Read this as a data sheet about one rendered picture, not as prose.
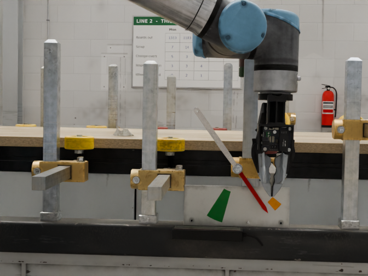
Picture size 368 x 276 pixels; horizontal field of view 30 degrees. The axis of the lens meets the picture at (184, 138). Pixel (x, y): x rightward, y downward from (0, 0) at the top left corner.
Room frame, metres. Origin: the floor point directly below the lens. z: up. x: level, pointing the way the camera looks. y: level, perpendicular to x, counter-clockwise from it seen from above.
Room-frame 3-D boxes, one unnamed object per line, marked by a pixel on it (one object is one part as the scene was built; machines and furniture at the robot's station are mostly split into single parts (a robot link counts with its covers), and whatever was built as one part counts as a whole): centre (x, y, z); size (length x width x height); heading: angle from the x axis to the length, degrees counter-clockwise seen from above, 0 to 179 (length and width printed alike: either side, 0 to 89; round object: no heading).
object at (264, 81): (1.41, -0.19, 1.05); 0.10 x 0.09 x 0.05; 86
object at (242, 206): (1.69, -0.13, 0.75); 0.26 x 0.01 x 0.10; 87
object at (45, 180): (1.68, 0.30, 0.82); 0.43 x 0.03 x 0.04; 177
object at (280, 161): (1.41, -0.20, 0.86); 0.06 x 0.03 x 0.09; 176
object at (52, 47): (1.74, 0.34, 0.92); 0.03 x 0.03 x 0.48; 87
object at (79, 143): (1.88, 0.29, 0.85); 0.08 x 0.08 x 0.11
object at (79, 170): (1.74, 0.31, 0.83); 0.13 x 0.06 x 0.05; 87
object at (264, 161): (1.41, -0.17, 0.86); 0.06 x 0.03 x 0.09; 176
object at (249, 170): (1.71, -0.19, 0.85); 0.13 x 0.06 x 0.05; 87
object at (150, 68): (1.72, 0.09, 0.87); 0.03 x 0.03 x 0.48; 87
